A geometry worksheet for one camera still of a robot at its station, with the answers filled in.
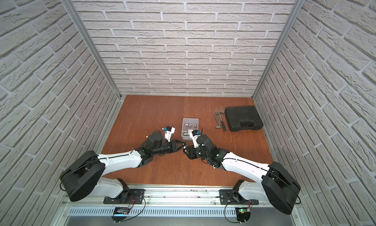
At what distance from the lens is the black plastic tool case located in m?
0.98

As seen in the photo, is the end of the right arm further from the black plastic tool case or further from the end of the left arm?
the black plastic tool case

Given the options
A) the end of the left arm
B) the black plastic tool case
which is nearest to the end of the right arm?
the end of the left arm
